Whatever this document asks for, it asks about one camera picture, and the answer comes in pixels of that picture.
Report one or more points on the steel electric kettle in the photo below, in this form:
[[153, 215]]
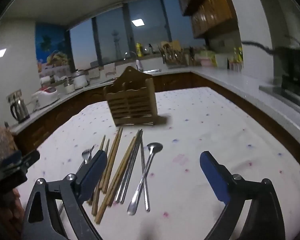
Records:
[[19, 110]]

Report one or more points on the steel sink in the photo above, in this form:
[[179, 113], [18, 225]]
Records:
[[151, 71]]

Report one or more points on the colourful wall poster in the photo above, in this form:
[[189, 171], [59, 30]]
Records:
[[53, 52]]

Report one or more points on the white plastic container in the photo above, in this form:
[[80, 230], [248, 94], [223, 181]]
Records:
[[221, 61]]

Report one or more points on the wooden utensil holder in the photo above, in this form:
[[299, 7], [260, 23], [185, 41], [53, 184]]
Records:
[[132, 100]]

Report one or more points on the metal chopstick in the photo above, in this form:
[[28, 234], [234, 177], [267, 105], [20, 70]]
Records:
[[131, 160], [133, 165], [145, 180]]

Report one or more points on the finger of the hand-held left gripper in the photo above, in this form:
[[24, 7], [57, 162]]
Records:
[[14, 159]]

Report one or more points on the wooden wall cabinets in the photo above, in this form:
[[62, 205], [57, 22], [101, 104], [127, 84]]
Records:
[[210, 10]]

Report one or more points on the dark cooker unit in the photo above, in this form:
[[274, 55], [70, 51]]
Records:
[[295, 75]]

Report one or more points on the pastel storage containers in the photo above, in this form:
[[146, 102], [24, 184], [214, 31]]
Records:
[[207, 58]]

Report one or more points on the sink faucet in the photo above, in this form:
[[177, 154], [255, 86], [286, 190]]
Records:
[[130, 55]]

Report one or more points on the kitchen window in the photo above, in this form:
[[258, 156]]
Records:
[[110, 37]]

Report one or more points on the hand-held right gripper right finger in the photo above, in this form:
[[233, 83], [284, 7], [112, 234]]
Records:
[[215, 177]]

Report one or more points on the metal fork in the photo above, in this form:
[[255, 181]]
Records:
[[87, 153]]

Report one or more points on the knife block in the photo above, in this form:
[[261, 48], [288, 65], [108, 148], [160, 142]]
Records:
[[191, 57]]

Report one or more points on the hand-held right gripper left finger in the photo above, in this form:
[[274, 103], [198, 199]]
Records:
[[92, 175]]

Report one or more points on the white kitchen appliance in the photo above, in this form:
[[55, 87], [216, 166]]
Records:
[[46, 97]]

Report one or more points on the kitchen counter with wooden cabinets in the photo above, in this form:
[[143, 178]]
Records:
[[252, 87]]

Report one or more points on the glass jar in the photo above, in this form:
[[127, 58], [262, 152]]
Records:
[[70, 86]]

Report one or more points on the person's left hand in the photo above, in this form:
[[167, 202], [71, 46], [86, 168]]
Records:
[[13, 205]]

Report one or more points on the metal spoon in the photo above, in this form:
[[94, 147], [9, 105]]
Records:
[[155, 147]]

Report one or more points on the white floral tablecloth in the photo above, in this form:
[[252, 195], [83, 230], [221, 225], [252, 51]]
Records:
[[190, 130]]

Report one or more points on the dish rack with utensils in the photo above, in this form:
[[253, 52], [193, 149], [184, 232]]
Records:
[[173, 55]]

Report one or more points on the soap dispenser bottle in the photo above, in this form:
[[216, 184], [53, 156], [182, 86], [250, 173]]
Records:
[[150, 49]]

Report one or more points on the brown wooden chopping board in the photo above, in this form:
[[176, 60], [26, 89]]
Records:
[[4, 142]]

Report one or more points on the yellow oil bottles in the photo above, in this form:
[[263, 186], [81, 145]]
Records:
[[236, 58]]

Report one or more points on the yellow bottle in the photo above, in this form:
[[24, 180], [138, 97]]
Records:
[[139, 50]]

